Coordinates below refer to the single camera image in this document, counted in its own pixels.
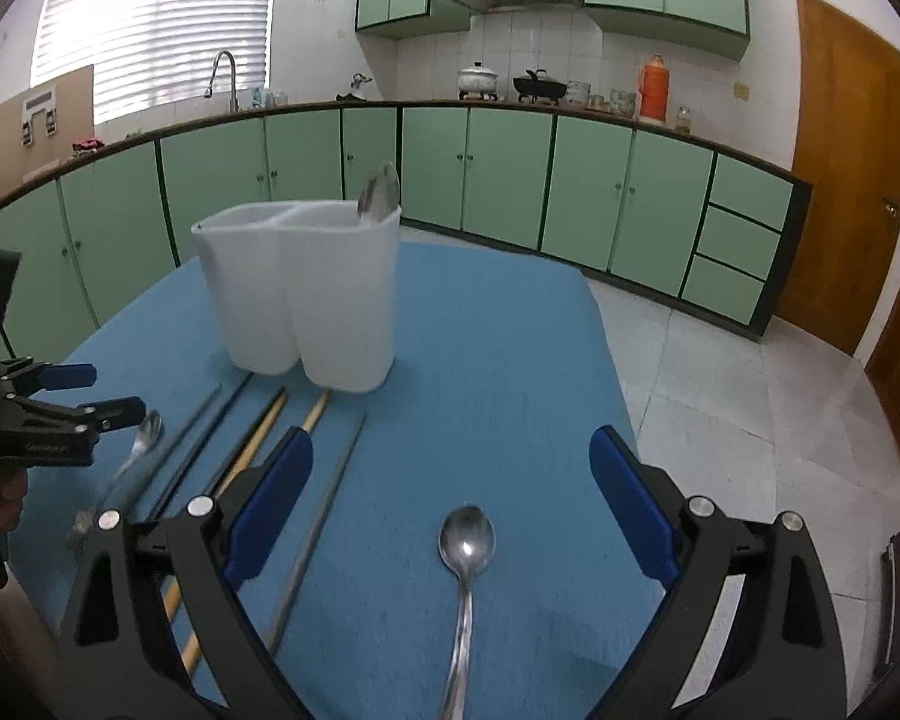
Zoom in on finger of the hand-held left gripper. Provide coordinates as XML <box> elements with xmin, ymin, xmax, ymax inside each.
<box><xmin>0</xmin><ymin>361</ymin><xmax>97</xmax><ymax>395</ymax></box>
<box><xmin>7</xmin><ymin>395</ymin><xmax>148</xmax><ymax>436</ymax></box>

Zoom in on wooden chopstick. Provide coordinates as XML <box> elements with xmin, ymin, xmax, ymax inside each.
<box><xmin>161</xmin><ymin>388</ymin><xmax>288</xmax><ymax>620</ymax></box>
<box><xmin>180</xmin><ymin>388</ymin><xmax>333</xmax><ymax>680</ymax></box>

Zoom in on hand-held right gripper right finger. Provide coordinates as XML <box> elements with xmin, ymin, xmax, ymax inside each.
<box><xmin>589</xmin><ymin>424</ymin><xmax>850</xmax><ymax>720</ymax></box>

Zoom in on steel spoon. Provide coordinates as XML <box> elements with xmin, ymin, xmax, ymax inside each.
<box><xmin>356</xmin><ymin>163</ymin><xmax>401</xmax><ymax>224</ymax></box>
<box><xmin>436</xmin><ymin>504</ymin><xmax>496</xmax><ymax>720</ymax></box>
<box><xmin>67</xmin><ymin>410</ymin><xmax>164</xmax><ymax>550</ymax></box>

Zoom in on orange thermos flask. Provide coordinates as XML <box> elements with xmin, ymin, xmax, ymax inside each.
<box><xmin>639</xmin><ymin>54</ymin><xmax>668</xmax><ymax>125</ymax></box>

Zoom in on white two-compartment utensil holder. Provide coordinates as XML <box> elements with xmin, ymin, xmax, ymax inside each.
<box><xmin>191</xmin><ymin>200</ymin><xmax>404</xmax><ymax>395</ymax></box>

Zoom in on brown cardboard board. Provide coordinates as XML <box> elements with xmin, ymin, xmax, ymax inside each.
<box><xmin>0</xmin><ymin>64</ymin><xmax>97</xmax><ymax>196</ymax></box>

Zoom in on white window blinds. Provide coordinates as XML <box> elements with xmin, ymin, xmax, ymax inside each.
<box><xmin>30</xmin><ymin>0</ymin><xmax>282</xmax><ymax>125</ymax></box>

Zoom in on green lower kitchen cabinets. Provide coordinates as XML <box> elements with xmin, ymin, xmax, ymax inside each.
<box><xmin>0</xmin><ymin>99</ymin><xmax>815</xmax><ymax>361</ymax></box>

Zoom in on black chopstick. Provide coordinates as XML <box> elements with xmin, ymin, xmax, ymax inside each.
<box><xmin>146</xmin><ymin>373</ymin><xmax>256</xmax><ymax>520</ymax></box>

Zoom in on steel kitchen faucet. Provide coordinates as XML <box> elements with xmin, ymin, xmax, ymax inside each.
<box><xmin>202</xmin><ymin>50</ymin><xmax>241</xmax><ymax>113</ymax></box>

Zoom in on blue tablecloth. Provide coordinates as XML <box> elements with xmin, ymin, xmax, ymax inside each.
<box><xmin>4</xmin><ymin>240</ymin><xmax>683</xmax><ymax>720</ymax></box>

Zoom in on person's left hand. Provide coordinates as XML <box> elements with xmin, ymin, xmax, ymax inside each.
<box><xmin>0</xmin><ymin>466</ymin><xmax>29</xmax><ymax>537</ymax></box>

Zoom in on black wok with lid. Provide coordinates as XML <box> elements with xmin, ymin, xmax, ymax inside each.
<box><xmin>513</xmin><ymin>69</ymin><xmax>569</xmax><ymax>104</ymax></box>

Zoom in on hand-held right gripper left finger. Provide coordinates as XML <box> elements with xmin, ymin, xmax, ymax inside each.
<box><xmin>56</xmin><ymin>426</ymin><xmax>316</xmax><ymax>720</ymax></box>

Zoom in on white cooking pot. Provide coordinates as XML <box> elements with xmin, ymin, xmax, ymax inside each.
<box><xmin>456</xmin><ymin>61</ymin><xmax>500</xmax><ymax>101</ymax></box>

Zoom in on wooden door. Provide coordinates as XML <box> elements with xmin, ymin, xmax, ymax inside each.
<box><xmin>776</xmin><ymin>0</ymin><xmax>900</xmax><ymax>357</ymax></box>

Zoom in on grey metal chopstick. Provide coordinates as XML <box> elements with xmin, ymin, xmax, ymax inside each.
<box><xmin>82</xmin><ymin>382</ymin><xmax>224</xmax><ymax>533</ymax></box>
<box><xmin>268</xmin><ymin>411</ymin><xmax>368</xmax><ymax>657</ymax></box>

